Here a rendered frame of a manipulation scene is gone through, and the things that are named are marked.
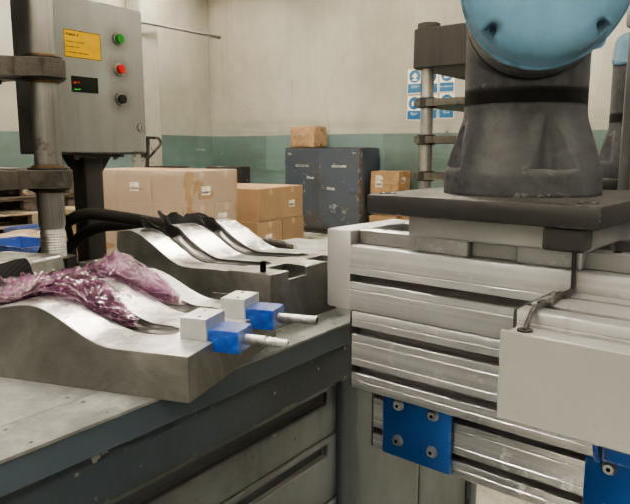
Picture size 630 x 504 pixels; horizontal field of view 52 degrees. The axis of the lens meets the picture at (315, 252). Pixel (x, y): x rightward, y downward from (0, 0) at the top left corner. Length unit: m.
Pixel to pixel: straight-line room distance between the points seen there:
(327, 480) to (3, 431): 0.66
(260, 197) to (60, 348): 4.96
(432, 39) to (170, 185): 2.30
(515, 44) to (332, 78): 8.46
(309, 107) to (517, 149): 8.55
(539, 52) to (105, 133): 1.49
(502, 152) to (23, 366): 0.61
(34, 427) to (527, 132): 0.56
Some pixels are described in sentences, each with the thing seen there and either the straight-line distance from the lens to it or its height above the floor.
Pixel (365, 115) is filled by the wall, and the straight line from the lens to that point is 8.59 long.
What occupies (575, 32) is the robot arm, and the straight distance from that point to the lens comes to 0.49.
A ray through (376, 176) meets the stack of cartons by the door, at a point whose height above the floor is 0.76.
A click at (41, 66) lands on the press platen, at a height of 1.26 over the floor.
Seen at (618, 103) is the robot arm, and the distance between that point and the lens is 1.12.
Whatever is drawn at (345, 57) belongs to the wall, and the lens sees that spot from 8.84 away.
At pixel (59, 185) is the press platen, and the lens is 1.59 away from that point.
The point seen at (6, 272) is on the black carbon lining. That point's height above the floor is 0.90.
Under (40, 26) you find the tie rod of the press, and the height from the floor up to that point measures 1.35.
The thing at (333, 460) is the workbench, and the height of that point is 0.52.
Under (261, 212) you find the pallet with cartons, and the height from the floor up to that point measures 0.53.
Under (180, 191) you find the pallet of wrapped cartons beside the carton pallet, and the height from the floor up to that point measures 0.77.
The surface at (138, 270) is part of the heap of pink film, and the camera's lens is 0.97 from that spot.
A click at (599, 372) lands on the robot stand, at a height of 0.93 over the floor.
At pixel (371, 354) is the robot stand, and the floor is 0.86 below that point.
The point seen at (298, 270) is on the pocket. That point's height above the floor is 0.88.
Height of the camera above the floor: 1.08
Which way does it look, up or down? 9 degrees down
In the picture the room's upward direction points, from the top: straight up
